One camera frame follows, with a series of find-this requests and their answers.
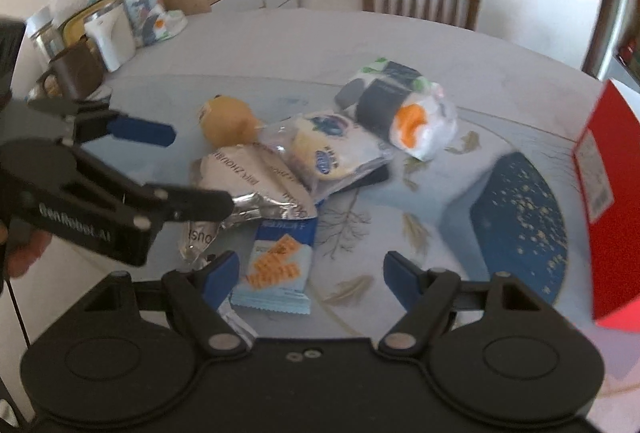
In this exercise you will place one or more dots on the glass jar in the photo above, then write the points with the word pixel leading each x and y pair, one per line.
pixel 45 40

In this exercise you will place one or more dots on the blueberry print bread packet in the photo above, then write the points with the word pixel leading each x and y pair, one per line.
pixel 325 148

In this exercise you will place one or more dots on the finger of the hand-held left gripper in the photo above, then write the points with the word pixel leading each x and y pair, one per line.
pixel 200 205
pixel 142 132

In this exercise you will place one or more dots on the printed white bag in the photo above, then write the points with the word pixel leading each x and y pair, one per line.
pixel 150 15

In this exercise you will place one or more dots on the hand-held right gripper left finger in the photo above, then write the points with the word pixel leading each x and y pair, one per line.
pixel 222 278

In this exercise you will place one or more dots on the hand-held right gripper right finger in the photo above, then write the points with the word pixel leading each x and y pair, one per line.
pixel 402 280

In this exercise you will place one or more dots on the bagged white orange socks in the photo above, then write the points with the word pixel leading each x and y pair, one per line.
pixel 400 113

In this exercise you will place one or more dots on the red cardboard box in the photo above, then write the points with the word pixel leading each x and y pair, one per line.
pixel 615 213

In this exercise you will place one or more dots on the blue cracker packet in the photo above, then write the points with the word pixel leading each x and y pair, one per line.
pixel 277 263

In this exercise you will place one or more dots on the small cardboard box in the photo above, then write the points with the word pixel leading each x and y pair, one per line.
pixel 187 3

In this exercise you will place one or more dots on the white plastic jug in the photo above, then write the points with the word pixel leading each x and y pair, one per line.
pixel 112 38

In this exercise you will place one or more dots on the white patterned desktop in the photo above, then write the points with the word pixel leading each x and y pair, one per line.
pixel 300 58

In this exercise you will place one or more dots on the person's left hand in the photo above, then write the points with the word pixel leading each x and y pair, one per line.
pixel 25 250

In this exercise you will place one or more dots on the brown mug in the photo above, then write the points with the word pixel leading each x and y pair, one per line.
pixel 75 70

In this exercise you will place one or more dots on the brown bear plush toy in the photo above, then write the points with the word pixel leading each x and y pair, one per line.
pixel 227 118

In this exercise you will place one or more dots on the dark wooden door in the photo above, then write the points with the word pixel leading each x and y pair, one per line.
pixel 600 38

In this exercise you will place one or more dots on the silver foil snack packet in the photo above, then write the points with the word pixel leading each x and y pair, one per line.
pixel 240 173

